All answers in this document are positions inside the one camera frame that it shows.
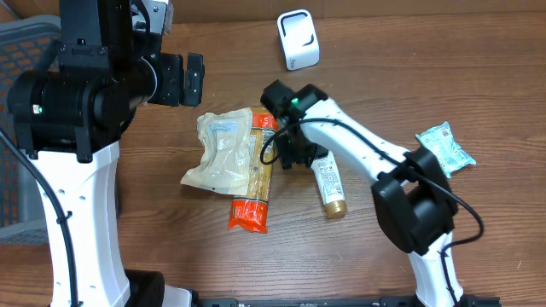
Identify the white cream tube gold cap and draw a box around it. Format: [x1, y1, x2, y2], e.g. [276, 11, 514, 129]
[311, 151, 347, 219]

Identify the beige clear pouch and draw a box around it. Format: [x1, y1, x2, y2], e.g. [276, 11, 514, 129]
[180, 107, 253, 195]

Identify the orange noodle packet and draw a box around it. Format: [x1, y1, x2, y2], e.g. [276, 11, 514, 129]
[227, 107, 278, 234]

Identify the teal tissue packet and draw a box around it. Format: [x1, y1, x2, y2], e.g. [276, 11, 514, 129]
[415, 121, 476, 179]

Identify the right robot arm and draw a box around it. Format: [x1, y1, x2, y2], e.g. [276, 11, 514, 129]
[260, 80, 463, 306]

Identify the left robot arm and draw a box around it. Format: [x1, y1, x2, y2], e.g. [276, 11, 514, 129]
[7, 0, 204, 307]

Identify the white barcode scanner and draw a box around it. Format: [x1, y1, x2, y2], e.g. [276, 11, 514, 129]
[276, 9, 320, 71]

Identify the grey plastic shopping basket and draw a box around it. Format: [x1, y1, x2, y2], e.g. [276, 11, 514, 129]
[0, 14, 120, 246]

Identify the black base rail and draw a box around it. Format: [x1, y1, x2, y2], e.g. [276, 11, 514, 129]
[198, 296, 502, 307]

